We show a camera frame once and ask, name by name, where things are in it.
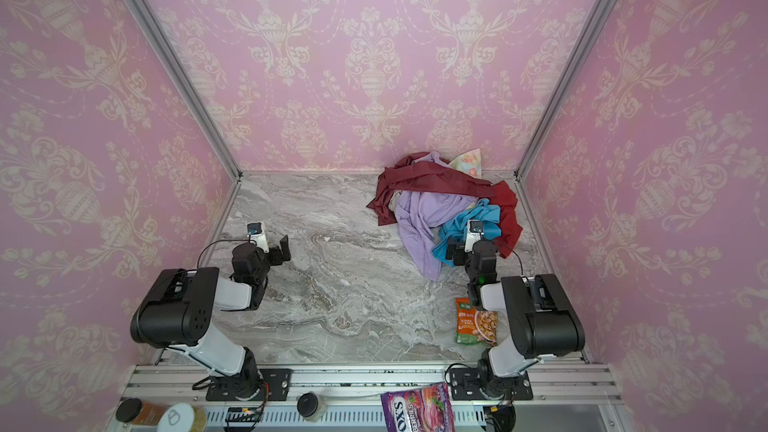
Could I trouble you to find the small black lid jar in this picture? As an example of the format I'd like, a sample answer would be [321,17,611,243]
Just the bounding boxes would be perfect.
[296,392,327,422]

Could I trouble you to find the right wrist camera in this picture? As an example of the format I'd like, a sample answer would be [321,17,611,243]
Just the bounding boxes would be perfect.
[464,220,484,253]

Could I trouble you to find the purple snack bag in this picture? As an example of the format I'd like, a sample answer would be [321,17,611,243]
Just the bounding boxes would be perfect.
[380,382,455,432]

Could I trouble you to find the green orange snack packet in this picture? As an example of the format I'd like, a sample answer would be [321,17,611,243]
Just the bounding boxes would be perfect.
[455,298,498,346]

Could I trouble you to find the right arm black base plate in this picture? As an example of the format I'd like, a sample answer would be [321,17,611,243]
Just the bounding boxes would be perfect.
[448,367,534,401]

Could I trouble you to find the black lid amber jar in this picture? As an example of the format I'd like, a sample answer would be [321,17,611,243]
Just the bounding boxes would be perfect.
[115,398,169,426]

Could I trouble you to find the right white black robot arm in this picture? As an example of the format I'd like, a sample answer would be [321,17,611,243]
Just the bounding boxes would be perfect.
[447,239,585,401]

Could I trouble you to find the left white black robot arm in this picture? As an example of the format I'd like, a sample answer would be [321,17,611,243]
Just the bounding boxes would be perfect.
[130,235,292,403]

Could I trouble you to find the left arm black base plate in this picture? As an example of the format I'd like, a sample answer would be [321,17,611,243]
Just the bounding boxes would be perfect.
[205,368,292,402]

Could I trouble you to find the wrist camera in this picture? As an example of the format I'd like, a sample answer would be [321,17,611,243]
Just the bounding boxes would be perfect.
[464,220,484,253]
[247,222,269,253]

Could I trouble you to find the lavender purple cloth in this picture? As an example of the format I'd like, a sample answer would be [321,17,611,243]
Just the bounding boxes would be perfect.
[394,189,476,281]

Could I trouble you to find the maroon red cloth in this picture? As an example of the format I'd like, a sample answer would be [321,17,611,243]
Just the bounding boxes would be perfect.
[367,152,523,258]

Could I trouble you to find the floral pastel cloth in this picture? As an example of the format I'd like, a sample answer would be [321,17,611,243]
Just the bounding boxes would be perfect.
[449,148,482,179]

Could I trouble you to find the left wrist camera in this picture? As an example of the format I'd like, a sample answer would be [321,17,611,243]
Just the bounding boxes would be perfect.
[247,222,269,253]

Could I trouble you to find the teal blue cloth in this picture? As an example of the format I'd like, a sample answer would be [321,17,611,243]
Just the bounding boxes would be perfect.
[431,199,501,264]

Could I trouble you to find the aluminium frame rail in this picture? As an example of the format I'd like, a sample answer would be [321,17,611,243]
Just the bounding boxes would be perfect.
[120,359,623,405]

